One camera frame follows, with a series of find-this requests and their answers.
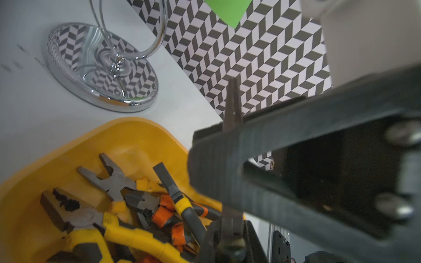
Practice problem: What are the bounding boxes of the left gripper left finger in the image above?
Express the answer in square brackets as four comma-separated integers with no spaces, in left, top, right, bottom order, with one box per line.
[194,220,220,263]

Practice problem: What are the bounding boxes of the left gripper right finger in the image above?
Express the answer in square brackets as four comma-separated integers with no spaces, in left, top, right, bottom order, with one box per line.
[243,220,268,263]

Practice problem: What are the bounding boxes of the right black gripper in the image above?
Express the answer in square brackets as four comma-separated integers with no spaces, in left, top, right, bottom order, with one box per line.
[187,65,421,263]

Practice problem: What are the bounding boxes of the yellow flat-nose pliers in box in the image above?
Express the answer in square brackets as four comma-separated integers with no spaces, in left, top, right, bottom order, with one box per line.
[153,162,207,246]

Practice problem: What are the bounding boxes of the orange cutter pliers in box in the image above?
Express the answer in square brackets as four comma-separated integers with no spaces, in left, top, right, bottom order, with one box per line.
[124,190,221,255]

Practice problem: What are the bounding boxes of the grey open-jaw pliers in box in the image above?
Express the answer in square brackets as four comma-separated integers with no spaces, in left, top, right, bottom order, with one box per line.
[77,153,138,217]

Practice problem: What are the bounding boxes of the yellow combination pliers in box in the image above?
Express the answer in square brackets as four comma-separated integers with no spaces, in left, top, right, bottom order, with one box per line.
[40,188,186,263]

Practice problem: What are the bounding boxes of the yellow plastic storage box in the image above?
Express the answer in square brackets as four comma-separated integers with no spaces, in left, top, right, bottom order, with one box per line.
[0,117,246,263]

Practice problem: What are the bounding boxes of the green plastic goblet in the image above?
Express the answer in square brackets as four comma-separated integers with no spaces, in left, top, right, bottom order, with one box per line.
[205,0,252,28]

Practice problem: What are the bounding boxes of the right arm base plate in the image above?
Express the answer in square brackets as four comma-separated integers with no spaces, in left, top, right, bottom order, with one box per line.
[270,231,291,263]

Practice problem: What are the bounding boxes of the chrome wire cup stand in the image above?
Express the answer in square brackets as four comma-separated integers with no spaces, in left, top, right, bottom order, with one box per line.
[44,1,168,113]

